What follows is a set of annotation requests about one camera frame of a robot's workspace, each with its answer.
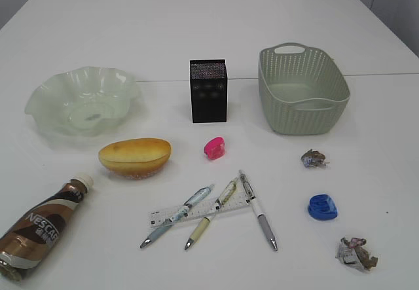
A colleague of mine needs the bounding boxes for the green plastic woven basket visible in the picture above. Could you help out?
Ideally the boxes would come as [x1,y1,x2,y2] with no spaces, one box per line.
[259,43,350,136]

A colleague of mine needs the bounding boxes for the blue patterned pen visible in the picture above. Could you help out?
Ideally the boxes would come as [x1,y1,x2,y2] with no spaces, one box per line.
[139,184,214,249]

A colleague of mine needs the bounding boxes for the black mesh pen holder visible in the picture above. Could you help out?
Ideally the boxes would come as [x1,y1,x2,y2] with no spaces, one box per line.
[189,59,228,123]

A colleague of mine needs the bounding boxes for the translucent green wavy plate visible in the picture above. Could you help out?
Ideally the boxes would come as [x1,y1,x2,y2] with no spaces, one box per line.
[24,66,139,136]

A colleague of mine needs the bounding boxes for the yellow grip pen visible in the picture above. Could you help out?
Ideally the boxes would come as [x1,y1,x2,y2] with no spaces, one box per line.
[184,177,238,251]

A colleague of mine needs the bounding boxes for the pink pencil sharpener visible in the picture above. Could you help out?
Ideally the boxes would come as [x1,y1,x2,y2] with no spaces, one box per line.
[204,137,225,160]

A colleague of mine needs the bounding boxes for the golden bread roll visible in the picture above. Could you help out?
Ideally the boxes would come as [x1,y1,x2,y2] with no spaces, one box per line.
[98,138,172,179]

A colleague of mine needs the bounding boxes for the brown Nescafe coffee bottle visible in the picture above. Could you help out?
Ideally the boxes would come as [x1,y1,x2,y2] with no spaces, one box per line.
[1,173,94,281]

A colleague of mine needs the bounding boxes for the small paper ball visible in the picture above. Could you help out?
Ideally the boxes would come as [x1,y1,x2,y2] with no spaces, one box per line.
[301,149,329,168]

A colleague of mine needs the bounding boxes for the clear plastic ruler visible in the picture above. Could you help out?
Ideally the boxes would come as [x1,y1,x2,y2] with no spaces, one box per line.
[148,192,250,229]

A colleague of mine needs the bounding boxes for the large paper ball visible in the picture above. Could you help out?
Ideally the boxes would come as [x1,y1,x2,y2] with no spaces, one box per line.
[335,237,378,272]

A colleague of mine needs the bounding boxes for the white grey pen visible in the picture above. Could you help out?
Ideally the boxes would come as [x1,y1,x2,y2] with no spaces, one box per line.
[238,170,278,251]

